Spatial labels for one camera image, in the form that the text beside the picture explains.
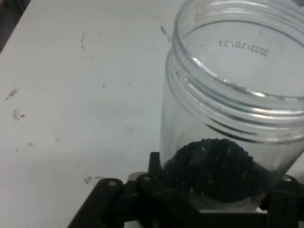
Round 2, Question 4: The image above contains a clear jar with black seeds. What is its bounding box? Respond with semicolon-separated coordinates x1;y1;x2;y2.
159;0;304;211

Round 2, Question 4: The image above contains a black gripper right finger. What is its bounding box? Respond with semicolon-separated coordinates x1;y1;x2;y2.
258;175;304;228

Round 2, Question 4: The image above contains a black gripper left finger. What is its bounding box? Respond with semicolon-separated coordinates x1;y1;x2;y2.
68;152;200;228

